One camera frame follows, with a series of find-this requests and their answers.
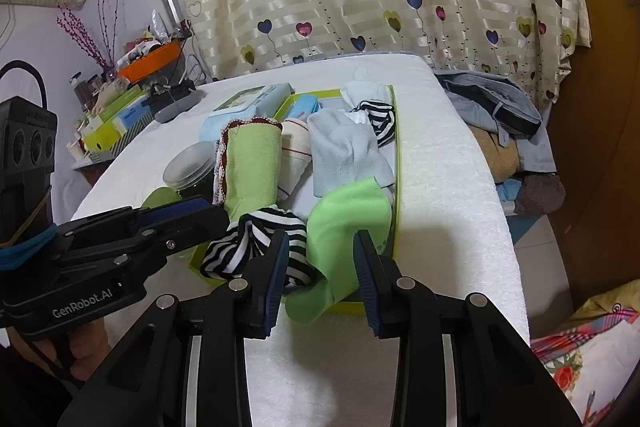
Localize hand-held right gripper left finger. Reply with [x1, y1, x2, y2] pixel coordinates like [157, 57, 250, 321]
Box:
[57, 229, 290, 427]

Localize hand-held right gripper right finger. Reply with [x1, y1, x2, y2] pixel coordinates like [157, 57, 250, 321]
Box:
[352, 229, 583, 427]

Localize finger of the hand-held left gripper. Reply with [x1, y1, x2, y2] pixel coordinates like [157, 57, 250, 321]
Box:
[55, 198, 213, 253]
[65, 207, 231, 258]

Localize black white striped sock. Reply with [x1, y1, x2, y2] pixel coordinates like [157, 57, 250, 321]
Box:
[350, 101, 398, 148]
[200, 204, 321, 295]

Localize light green sock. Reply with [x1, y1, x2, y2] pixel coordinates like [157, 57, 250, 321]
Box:
[285, 177, 393, 325]

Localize green cloth with lace trim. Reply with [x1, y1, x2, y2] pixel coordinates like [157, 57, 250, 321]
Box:
[214, 118, 285, 220]

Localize cream cloth red stripes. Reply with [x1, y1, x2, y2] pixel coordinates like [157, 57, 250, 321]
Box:
[277, 118, 316, 202]

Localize grey blue sock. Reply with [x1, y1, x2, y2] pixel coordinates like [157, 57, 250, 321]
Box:
[306, 111, 396, 198]

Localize blue face mask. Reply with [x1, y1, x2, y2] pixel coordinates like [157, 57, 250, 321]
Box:
[287, 94, 321, 120]

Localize lime green cardboard box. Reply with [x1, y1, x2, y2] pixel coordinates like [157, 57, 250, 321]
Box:
[189, 84, 401, 317]

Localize white sock with ears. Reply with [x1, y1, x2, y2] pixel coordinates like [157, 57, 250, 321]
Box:
[341, 64, 393, 122]

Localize person's left hand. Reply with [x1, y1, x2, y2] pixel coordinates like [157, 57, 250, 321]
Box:
[12, 314, 113, 383]

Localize green cream jar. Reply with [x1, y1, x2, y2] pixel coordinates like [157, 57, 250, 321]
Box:
[141, 187, 183, 210]

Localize frosted jar with dark contents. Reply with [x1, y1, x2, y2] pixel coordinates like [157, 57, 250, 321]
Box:
[162, 142, 221, 200]

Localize side cabinet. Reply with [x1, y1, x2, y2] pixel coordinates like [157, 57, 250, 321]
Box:
[72, 154, 108, 188]

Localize lime green file box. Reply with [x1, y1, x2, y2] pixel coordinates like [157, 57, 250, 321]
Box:
[82, 119, 126, 152]

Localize striped patterned box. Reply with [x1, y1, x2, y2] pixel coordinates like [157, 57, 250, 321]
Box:
[92, 117, 156, 158]

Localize glass jar with black lid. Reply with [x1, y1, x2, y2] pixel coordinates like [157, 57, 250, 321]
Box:
[70, 72, 87, 108]

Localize grey electronic device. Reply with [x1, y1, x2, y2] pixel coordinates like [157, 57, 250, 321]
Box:
[154, 94, 196, 124]

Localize blue white tissue box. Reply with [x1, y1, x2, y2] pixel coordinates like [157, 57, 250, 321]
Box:
[114, 104, 155, 134]

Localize beige knitted cloth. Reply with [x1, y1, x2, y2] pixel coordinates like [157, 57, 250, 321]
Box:
[92, 77, 133, 108]

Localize green white flat box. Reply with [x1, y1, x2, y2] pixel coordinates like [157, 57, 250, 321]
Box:
[90, 86, 148, 122]

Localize black electronic device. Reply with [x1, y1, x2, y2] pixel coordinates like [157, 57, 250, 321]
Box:
[147, 79, 198, 105]

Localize light blue wet wipes packet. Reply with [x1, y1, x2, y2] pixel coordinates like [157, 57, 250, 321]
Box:
[199, 84, 295, 142]

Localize dried flower branches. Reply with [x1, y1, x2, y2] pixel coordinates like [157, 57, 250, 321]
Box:
[56, 0, 126, 70]

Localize orange tray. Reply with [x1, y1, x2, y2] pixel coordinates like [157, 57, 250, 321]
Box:
[116, 41, 182, 82]

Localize blue cloth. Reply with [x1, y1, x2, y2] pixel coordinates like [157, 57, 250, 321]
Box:
[495, 184, 526, 204]

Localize clutter of small packets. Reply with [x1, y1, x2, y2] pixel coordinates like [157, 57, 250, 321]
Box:
[120, 9, 193, 60]

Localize tan cloth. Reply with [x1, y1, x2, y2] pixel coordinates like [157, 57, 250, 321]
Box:
[470, 127, 526, 185]

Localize dark brown knitted cloth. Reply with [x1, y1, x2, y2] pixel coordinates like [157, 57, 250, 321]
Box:
[515, 172, 567, 217]

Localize grey clothes pile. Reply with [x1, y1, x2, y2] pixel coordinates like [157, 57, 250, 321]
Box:
[435, 69, 558, 172]

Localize black pouch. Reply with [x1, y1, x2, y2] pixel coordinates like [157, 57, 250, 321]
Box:
[492, 99, 543, 135]

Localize floral quilt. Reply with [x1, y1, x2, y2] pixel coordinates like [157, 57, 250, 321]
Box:
[530, 279, 640, 418]

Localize brown wooden panel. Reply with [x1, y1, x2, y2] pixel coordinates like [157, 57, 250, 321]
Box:
[547, 0, 640, 308]

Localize black looped cable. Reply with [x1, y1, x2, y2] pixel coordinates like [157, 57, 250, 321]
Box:
[0, 62, 48, 110]

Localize white wall rail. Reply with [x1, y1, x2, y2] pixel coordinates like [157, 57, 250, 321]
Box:
[0, 0, 90, 8]

